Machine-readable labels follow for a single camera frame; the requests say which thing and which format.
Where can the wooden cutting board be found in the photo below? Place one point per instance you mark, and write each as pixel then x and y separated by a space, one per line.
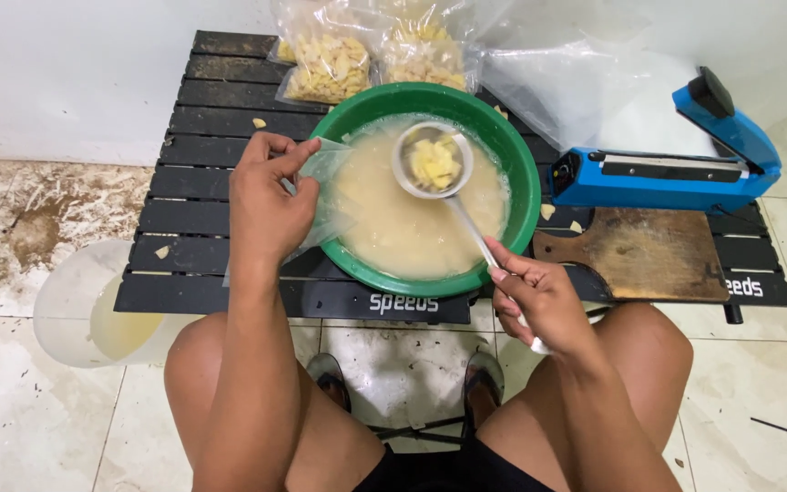
pixel 646 256

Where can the person's leg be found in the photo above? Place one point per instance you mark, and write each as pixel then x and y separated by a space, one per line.
pixel 646 369
pixel 192 382

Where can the person's right sandal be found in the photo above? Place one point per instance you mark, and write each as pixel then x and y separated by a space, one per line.
pixel 483 382

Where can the black slatted folding table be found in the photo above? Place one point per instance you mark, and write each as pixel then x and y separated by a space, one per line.
pixel 195 184

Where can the green plastic basin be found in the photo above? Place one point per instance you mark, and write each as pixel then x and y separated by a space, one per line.
pixel 523 184

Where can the person's black shorts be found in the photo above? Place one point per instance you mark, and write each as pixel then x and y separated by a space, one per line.
pixel 448 471

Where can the person's right hand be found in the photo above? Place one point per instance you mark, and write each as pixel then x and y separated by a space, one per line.
pixel 550 304

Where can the person's left leg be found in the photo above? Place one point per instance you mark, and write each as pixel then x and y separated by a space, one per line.
pixel 192 382

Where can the black stool frame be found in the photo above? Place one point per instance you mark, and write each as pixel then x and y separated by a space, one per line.
pixel 421 432

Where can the metal strainer ladle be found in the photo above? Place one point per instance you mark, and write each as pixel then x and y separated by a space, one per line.
pixel 462 212

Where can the translucent white bucket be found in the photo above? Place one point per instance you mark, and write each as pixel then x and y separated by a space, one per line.
pixel 72 300

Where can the cloudy water with fruit pieces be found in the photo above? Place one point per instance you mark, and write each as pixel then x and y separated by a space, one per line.
pixel 393 225

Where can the pile of empty clear bags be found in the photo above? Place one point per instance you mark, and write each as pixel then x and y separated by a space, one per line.
pixel 571 82

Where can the person's sandal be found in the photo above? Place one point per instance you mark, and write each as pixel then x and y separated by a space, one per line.
pixel 483 382
pixel 328 376

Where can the thin black stick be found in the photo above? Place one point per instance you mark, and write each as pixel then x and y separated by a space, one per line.
pixel 783 429

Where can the filled bag of yellow pieces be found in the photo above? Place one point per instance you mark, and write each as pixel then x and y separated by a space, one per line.
pixel 427 61
pixel 328 68
pixel 404 8

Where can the person's left sandal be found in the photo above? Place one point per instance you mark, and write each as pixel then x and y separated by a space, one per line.
pixel 328 376

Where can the yellow fruit pieces in ladle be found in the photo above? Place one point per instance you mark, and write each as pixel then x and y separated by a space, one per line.
pixel 436 164

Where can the blue impulse bag sealer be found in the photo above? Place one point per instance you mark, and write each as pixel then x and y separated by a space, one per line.
pixel 660 188

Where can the person's right leg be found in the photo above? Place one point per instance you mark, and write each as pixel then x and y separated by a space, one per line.
pixel 646 369

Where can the small clear plastic bag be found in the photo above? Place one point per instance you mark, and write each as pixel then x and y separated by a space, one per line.
pixel 330 205

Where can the person's left hand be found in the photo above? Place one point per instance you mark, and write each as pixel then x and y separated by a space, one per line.
pixel 264 208

